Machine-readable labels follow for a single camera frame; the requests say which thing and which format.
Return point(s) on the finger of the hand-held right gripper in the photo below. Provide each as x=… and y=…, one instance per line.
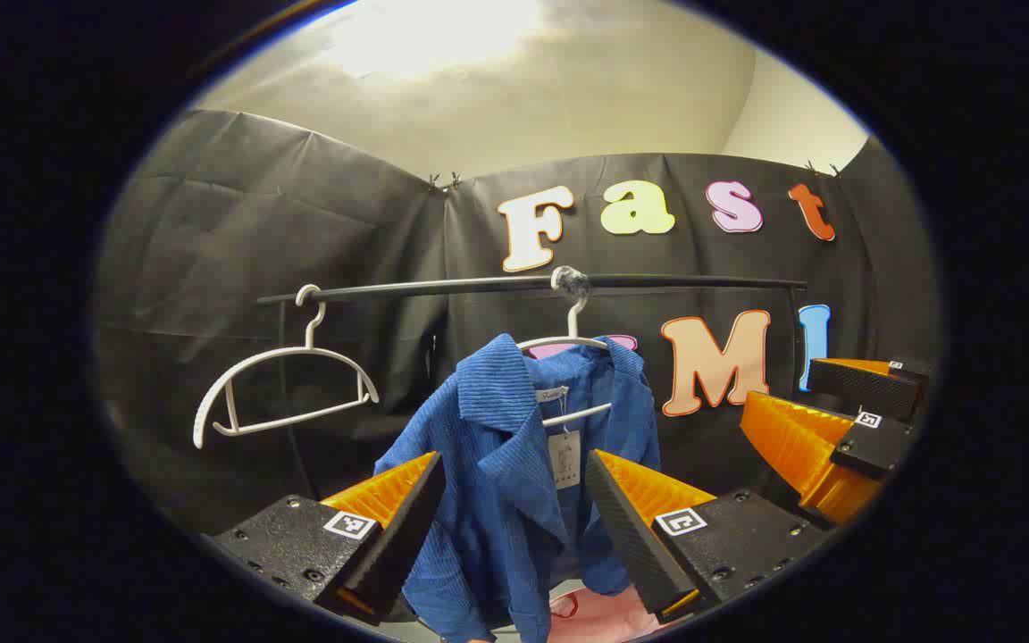
x=872, y=446
x=863, y=384

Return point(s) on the black backdrop cloth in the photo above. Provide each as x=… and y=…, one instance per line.
x=211, y=241

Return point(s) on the white hanger with taped hook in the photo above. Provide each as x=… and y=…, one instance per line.
x=573, y=317

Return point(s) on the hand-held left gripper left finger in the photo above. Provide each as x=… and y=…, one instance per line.
x=407, y=536

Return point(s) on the white plastic hanger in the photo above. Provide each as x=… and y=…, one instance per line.
x=311, y=335

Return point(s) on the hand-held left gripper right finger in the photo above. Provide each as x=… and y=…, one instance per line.
x=626, y=536

